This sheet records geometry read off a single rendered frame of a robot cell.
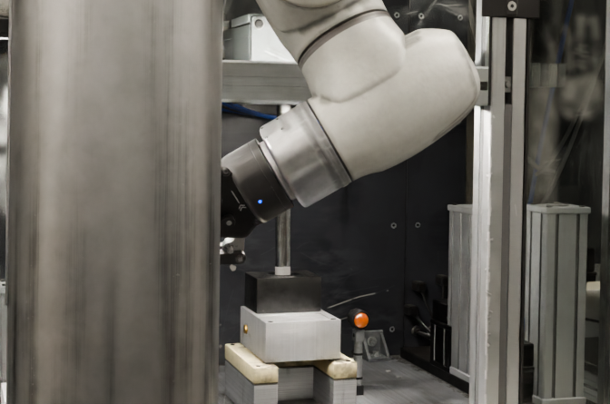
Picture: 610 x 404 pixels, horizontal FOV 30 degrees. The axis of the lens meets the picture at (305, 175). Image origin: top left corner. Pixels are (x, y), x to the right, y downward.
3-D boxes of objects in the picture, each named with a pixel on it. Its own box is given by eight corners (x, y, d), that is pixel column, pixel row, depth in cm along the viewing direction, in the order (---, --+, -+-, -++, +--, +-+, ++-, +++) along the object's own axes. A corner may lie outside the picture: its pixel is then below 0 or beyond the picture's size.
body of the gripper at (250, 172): (290, 187, 115) (210, 233, 115) (250, 121, 111) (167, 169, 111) (305, 221, 108) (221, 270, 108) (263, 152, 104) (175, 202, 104)
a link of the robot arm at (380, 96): (361, 196, 113) (298, 86, 116) (497, 118, 113) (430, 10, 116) (350, 177, 103) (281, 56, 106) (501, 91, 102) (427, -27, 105)
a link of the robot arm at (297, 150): (297, 86, 111) (244, 117, 111) (318, 122, 103) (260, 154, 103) (339, 159, 115) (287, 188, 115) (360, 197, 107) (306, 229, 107)
